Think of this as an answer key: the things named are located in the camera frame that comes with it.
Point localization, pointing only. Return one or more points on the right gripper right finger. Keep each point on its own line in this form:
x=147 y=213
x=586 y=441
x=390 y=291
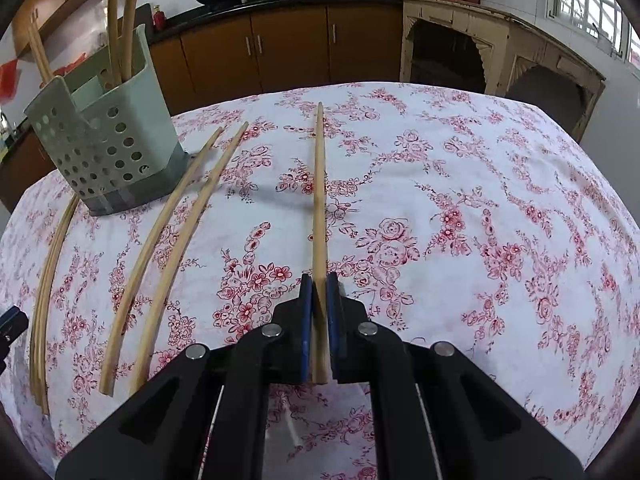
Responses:
x=436 y=415

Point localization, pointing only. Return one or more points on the brown lower kitchen cabinets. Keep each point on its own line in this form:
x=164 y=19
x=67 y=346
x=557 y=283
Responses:
x=208 y=57

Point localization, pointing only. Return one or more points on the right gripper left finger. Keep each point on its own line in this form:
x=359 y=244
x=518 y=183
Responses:
x=203 y=416

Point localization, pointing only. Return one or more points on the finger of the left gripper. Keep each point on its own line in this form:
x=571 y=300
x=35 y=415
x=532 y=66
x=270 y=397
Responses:
x=13 y=323

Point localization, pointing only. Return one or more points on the red bottle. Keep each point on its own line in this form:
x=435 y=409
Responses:
x=158 y=18

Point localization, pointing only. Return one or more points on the red plastic bag hanging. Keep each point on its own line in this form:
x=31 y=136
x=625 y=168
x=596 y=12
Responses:
x=9 y=76

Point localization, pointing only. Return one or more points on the floral white tablecloth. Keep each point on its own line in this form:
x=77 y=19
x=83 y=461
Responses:
x=449 y=215

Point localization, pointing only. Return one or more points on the beige side table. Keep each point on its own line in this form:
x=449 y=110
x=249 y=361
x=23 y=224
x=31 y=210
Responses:
x=465 y=46

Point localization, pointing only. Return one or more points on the window with grille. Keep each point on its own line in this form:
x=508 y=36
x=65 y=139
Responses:
x=604 y=22

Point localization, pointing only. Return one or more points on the green perforated utensil holder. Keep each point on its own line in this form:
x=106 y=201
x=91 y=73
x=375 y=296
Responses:
x=115 y=146

